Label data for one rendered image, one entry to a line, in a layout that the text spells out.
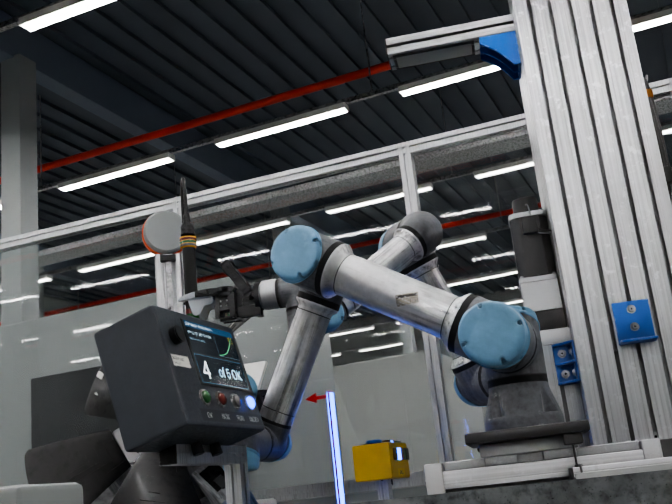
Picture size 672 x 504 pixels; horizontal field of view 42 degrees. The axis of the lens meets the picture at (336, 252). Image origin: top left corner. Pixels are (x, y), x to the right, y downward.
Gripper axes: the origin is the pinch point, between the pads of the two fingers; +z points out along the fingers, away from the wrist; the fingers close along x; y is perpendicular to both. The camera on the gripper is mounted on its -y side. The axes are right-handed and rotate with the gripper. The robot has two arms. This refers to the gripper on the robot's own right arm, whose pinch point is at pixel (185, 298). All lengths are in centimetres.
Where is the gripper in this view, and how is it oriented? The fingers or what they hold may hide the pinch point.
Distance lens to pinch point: 227.0
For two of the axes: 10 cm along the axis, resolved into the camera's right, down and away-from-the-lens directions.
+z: -9.8, 1.5, 1.5
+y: 1.0, 9.6, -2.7
